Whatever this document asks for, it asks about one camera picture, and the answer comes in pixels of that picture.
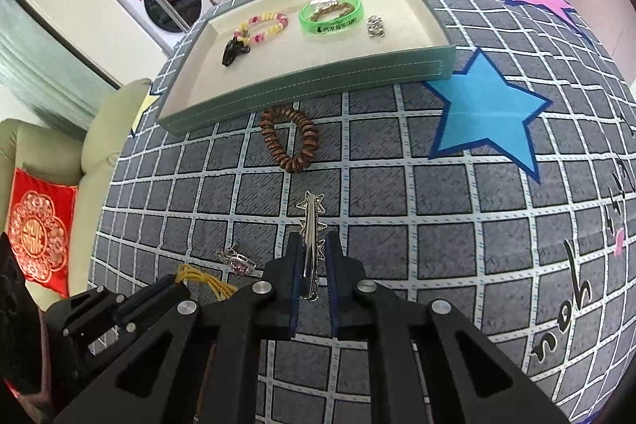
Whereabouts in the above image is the pale green sofa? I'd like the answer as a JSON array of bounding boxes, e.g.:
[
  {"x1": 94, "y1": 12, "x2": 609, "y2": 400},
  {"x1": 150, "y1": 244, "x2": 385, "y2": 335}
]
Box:
[{"x1": 0, "y1": 79, "x2": 155, "y2": 300}]

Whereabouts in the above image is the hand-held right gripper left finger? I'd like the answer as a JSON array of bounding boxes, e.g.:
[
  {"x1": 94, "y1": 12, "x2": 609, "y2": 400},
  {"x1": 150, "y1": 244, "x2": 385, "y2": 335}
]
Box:
[{"x1": 52, "y1": 230, "x2": 305, "y2": 424}]

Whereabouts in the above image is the red embroidered cushion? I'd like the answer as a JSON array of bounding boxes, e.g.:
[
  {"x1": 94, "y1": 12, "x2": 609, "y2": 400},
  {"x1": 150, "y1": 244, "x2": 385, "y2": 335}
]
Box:
[{"x1": 7, "y1": 167, "x2": 79, "y2": 300}]

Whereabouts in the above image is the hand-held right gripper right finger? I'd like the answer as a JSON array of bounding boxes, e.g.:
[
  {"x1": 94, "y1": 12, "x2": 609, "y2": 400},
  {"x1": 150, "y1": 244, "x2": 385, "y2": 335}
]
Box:
[{"x1": 325, "y1": 229, "x2": 572, "y2": 424}]

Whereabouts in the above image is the grey checked star tablecloth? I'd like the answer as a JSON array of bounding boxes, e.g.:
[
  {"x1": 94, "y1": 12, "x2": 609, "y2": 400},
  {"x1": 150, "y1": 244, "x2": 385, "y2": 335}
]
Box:
[{"x1": 87, "y1": 0, "x2": 636, "y2": 424}]

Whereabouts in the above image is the white washing machine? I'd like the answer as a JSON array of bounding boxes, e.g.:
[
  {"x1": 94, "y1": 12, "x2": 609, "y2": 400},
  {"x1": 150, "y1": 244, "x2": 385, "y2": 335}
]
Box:
[{"x1": 107, "y1": 0, "x2": 219, "y2": 54}]

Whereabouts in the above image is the silver star hair clip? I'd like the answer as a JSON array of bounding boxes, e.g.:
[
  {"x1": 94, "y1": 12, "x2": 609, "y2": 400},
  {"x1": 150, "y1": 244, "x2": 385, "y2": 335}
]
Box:
[{"x1": 297, "y1": 192, "x2": 329, "y2": 303}]

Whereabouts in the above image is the yellow cord hair tie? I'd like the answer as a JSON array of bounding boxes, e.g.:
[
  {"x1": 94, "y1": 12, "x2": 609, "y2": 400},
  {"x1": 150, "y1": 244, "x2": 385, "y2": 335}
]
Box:
[{"x1": 176, "y1": 262, "x2": 239, "y2": 303}]

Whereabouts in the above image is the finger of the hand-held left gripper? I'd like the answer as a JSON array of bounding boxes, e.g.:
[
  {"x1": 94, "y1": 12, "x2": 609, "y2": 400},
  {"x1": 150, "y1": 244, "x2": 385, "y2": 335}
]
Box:
[
  {"x1": 64, "y1": 286, "x2": 127, "y2": 338},
  {"x1": 113, "y1": 275, "x2": 192, "y2": 331}
]

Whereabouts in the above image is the brown braided bracelet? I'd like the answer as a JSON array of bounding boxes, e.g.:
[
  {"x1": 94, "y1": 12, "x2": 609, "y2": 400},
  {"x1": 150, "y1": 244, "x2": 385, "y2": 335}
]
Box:
[{"x1": 310, "y1": 4, "x2": 356, "y2": 21}]

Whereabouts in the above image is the brown wooden bead bracelet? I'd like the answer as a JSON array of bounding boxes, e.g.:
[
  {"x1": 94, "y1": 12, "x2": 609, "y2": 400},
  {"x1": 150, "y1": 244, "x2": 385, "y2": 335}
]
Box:
[{"x1": 259, "y1": 105, "x2": 321, "y2": 174}]

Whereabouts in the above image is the black hair clip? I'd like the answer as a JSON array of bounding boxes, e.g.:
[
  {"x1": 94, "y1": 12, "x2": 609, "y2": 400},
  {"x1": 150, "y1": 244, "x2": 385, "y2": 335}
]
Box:
[{"x1": 221, "y1": 34, "x2": 252, "y2": 68}]

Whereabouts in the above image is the grey curtain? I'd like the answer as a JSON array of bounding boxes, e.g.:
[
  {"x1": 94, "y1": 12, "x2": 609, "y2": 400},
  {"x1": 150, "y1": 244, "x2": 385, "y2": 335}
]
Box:
[{"x1": 0, "y1": 0, "x2": 122, "y2": 141}]

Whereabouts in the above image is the pink yellow beaded bracelet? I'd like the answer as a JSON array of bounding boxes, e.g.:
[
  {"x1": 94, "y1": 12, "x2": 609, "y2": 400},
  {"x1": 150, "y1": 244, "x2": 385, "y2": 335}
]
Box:
[{"x1": 233, "y1": 11, "x2": 290, "y2": 48}]

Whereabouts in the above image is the green jewelry tray cream lining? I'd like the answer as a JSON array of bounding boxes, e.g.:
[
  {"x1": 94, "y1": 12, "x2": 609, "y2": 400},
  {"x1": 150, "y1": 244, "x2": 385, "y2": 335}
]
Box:
[{"x1": 156, "y1": 0, "x2": 457, "y2": 137}]

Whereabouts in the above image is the green translucent bangle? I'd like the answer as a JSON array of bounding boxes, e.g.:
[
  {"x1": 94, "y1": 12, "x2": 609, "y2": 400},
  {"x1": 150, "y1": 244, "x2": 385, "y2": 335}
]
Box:
[{"x1": 298, "y1": 0, "x2": 365, "y2": 37}]

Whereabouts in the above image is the silver heart pendant pink gem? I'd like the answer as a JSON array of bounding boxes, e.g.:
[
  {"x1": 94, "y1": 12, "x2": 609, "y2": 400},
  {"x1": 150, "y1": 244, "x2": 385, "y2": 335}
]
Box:
[{"x1": 217, "y1": 242, "x2": 258, "y2": 277}]

